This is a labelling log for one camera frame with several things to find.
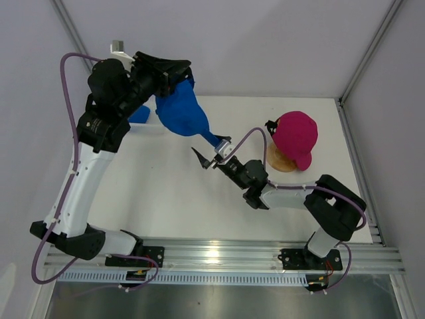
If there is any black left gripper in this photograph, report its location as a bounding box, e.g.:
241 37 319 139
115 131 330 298
117 51 190 119

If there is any blue cap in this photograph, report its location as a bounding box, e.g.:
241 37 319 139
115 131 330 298
128 105 151 124
155 78 220 148

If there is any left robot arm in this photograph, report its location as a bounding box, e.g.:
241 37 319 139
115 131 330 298
30 52 192 266

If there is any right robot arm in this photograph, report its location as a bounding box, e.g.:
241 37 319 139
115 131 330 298
193 137 367 269

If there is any wooden hat stand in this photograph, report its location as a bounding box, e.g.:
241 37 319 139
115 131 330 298
266 143 298 173

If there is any white plastic basket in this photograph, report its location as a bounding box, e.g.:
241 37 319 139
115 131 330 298
129 122 166 135

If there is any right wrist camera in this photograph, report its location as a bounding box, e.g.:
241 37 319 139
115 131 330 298
214 143 234 159

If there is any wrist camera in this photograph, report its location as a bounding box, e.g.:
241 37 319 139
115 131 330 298
110 40 134 68
214 143 234 159

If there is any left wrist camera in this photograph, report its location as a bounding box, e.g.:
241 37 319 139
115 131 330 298
110 40 134 68

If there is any left aluminium frame post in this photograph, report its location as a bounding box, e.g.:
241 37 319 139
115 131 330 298
48 0 90 56

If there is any aluminium frame post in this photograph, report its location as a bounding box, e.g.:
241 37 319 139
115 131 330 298
339 0 406 107
48 0 90 56

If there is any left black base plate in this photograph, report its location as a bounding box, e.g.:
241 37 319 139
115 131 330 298
105 244 165 268

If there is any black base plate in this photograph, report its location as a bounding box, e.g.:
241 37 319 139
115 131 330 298
278 248 343 271
105 244 165 268

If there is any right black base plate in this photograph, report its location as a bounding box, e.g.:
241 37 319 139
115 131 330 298
278 248 343 271

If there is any white slotted cable duct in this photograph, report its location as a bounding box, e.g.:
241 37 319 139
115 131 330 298
59 269 307 287

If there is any aluminium mounting rail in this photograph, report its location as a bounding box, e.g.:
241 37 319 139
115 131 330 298
44 237 406 275

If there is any right aluminium frame post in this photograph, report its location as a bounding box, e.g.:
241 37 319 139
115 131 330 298
339 0 406 107

